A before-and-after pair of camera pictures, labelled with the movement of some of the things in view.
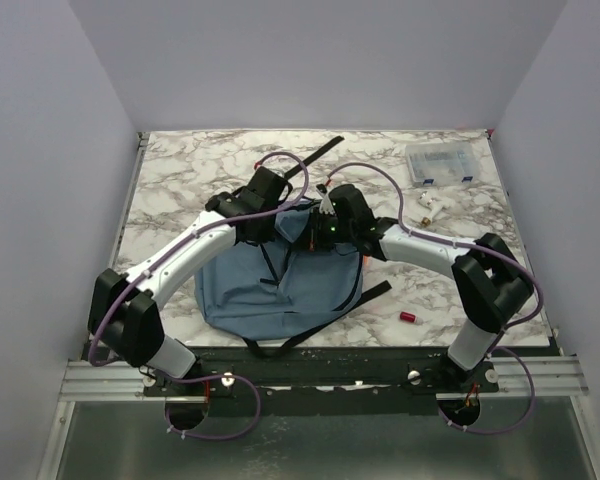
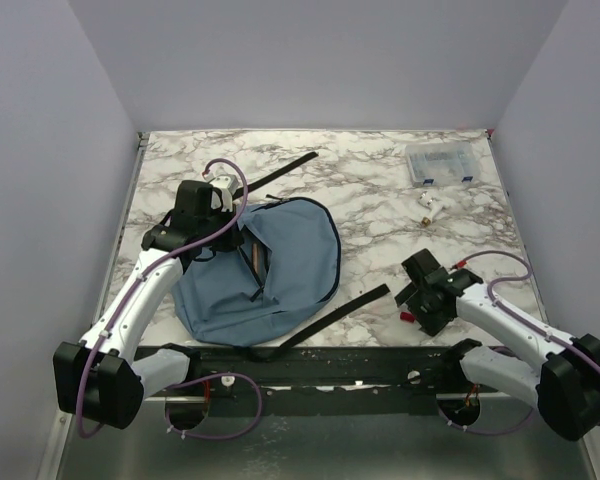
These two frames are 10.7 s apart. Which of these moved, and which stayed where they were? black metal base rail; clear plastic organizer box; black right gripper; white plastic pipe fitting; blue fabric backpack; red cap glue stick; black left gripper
Moved: black right gripper; black left gripper; blue fabric backpack
Stayed: clear plastic organizer box; white plastic pipe fitting; red cap glue stick; black metal base rail
